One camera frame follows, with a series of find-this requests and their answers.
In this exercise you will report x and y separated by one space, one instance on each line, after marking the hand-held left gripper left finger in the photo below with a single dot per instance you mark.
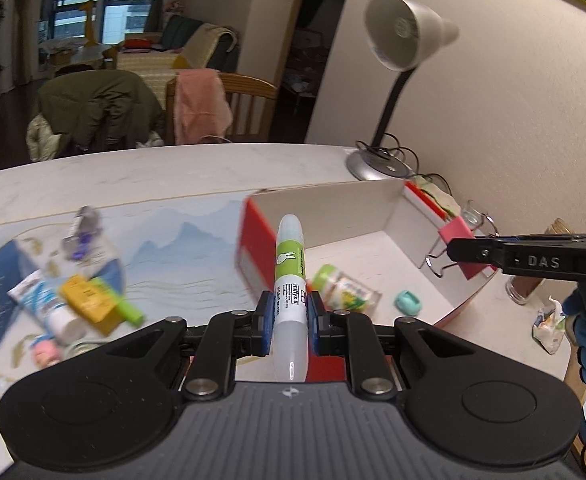
265 325

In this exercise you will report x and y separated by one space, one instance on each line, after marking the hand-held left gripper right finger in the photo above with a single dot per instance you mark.
316 325

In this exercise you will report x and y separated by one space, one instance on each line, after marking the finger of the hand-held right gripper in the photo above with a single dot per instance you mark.
473 251

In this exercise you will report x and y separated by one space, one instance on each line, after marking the white glue bottle green label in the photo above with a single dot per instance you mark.
290 270

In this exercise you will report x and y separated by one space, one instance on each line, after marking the red and white cardboard box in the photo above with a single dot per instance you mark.
368 210

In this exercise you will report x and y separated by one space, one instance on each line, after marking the yellow cardboard box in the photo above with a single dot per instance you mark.
87 302

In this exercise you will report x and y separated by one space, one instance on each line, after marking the clear drinking glass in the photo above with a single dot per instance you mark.
473 217

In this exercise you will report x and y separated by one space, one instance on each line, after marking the small bottle with green cap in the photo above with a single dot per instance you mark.
345 290

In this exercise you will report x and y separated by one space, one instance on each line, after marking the glass jar with brown contents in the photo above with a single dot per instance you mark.
520 290

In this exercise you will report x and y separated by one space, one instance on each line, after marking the green and yellow cloth pile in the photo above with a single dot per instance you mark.
440 197

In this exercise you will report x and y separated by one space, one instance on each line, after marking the crumpled white wrapper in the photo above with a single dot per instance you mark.
550 332

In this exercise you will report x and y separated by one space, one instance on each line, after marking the blue mountain print table mat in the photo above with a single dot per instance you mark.
173 260

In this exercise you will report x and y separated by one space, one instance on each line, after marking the green plastic tube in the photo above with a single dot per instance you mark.
128 310

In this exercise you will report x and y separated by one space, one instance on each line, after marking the clear jar with purple beads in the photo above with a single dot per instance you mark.
80 235

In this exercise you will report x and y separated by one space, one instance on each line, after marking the wooden dining chair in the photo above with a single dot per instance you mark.
253 110

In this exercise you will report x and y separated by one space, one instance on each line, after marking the pink toy figurine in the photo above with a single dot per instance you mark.
47 352

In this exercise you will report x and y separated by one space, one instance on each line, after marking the white and blue toothpaste tube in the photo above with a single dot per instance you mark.
43 305

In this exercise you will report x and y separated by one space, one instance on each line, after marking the pink cloth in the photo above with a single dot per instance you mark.
200 107

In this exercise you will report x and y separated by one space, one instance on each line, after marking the white desk lamp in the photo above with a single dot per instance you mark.
398 35

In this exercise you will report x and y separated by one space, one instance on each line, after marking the olive green jacket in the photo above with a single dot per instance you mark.
98 105

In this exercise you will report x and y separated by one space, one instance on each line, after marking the sofa with beige throw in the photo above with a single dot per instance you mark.
193 45

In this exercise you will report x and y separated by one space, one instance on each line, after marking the patterned light cloth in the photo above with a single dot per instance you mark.
43 137

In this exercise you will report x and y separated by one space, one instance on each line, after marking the yellow giraffe toy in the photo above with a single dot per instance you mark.
89 22

